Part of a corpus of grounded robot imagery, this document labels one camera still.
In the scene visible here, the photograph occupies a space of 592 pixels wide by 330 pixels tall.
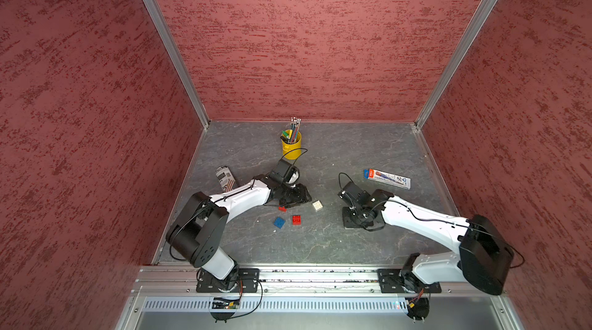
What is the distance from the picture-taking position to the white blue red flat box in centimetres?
99

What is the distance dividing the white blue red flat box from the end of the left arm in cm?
36

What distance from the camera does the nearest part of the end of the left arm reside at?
768 mm
